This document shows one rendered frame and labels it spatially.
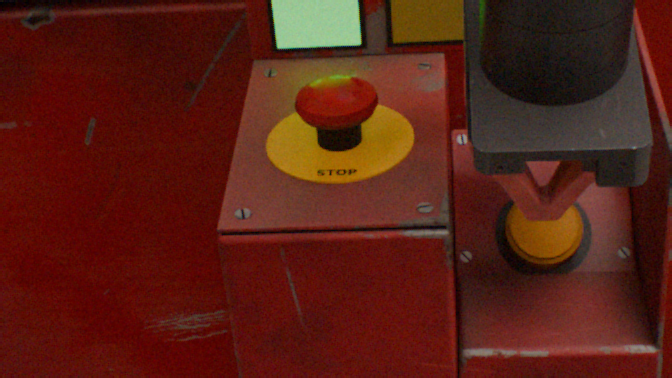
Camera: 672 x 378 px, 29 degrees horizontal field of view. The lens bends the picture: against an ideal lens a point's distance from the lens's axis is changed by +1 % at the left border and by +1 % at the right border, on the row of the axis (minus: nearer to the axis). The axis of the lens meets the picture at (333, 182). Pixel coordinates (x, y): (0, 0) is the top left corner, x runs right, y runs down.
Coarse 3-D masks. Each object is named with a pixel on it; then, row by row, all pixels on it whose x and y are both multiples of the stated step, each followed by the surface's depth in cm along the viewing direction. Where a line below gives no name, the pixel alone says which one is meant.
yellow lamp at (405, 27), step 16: (400, 0) 67; (416, 0) 67; (432, 0) 67; (448, 0) 67; (400, 16) 67; (416, 16) 67; (432, 16) 67; (448, 16) 67; (400, 32) 68; (416, 32) 68; (432, 32) 68; (448, 32) 68
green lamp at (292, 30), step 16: (272, 0) 67; (288, 0) 67; (304, 0) 67; (320, 0) 67; (336, 0) 67; (352, 0) 67; (288, 16) 68; (304, 16) 68; (320, 16) 68; (336, 16) 68; (352, 16) 67; (288, 32) 68; (304, 32) 68; (320, 32) 68; (336, 32) 68; (352, 32) 68
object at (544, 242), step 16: (512, 208) 65; (512, 224) 64; (528, 224) 64; (544, 224) 64; (560, 224) 64; (576, 224) 64; (512, 240) 64; (528, 240) 64; (544, 240) 64; (560, 240) 64; (576, 240) 64; (528, 256) 64; (544, 256) 64; (560, 256) 64
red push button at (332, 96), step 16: (320, 80) 61; (336, 80) 61; (352, 80) 61; (304, 96) 60; (320, 96) 60; (336, 96) 60; (352, 96) 60; (368, 96) 60; (304, 112) 60; (320, 112) 59; (336, 112) 59; (352, 112) 59; (368, 112) 60; (320, 128) 60; (336, 128) 60; (352, 128) 61; (320, 144) 62; (336, 144) 61; (352, 144) 61
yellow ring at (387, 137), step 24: (288, 120) 64; (384, 120) 63; (288, 144) 62; (312, 144) 62; (360, 144) 62; (384, 144) 61; (408, 144) 61; (288, 168) 60; (312, 168) 60; (336, 168) 60; (360, 168) 60; (384, 168) 60
